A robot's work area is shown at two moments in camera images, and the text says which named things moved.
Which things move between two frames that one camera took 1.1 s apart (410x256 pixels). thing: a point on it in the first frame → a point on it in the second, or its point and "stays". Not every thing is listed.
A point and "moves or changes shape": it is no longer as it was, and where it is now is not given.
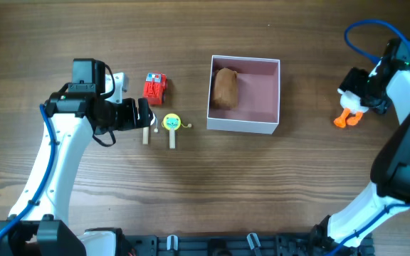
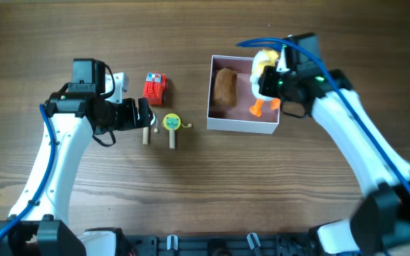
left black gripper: x=130 y=121 stays
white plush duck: x=352 y=109 moves or changes shape
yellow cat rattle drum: x=172 y=121 stays
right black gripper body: x=353 y=85 → x=267 y=84
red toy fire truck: x=154 y=87 stays
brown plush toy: x=225 y=89 stays
